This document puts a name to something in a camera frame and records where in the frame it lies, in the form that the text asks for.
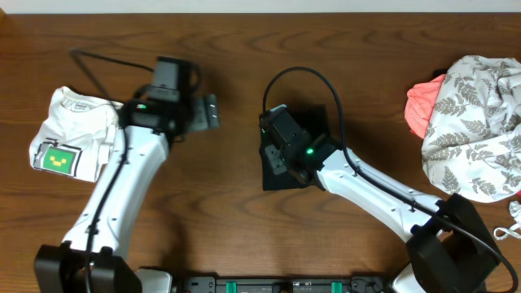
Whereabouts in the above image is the black t-shirt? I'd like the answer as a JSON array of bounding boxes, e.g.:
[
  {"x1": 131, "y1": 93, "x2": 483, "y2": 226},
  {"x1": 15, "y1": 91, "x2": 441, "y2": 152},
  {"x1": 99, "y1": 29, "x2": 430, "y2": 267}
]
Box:
[{"x1": 259, "y1": 106, "x2": 337, "y2": 191}]

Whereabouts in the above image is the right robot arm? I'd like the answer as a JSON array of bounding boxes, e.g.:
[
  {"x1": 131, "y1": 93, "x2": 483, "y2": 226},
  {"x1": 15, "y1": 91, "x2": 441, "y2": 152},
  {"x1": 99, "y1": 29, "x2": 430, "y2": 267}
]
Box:
[{"x1": 260, "y1": 106, "x2": 500, "y2": 292}]

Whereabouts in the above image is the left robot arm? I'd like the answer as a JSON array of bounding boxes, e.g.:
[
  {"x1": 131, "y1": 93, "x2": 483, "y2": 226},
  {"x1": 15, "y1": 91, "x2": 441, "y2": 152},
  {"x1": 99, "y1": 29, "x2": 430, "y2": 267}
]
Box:
[{"x1": 34, "y1": 56, "x2": 220, "y2": 292}]

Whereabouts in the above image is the folded white pixel-print t-shirt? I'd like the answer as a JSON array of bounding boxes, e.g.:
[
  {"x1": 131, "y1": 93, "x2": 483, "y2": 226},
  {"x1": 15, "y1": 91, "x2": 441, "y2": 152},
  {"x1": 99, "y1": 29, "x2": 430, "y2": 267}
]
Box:
[{"x1": 29, "y1": 86, "x2": 122, "y2": 182}]

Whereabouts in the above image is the white fern-print garment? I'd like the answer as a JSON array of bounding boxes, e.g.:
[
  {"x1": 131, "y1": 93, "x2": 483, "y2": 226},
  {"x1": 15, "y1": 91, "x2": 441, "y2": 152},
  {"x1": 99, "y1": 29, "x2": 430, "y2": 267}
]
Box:
[{"x1": 421, "y1": 55, "x2": 521, "y2": 241}]

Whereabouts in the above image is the coral pink garment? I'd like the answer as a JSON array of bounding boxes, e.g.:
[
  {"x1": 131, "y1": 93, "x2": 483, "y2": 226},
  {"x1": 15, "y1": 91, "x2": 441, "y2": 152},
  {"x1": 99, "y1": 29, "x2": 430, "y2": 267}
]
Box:
[{"x1": 404, "y1": 74, "x2": 445, "y2": 139}]

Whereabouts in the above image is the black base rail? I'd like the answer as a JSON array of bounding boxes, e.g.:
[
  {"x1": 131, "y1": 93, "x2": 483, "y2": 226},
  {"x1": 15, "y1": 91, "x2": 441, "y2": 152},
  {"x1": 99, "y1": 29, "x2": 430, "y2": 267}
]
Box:
[{"x1": 170, "y1": 276, "x2": 392, "y2": 293}]

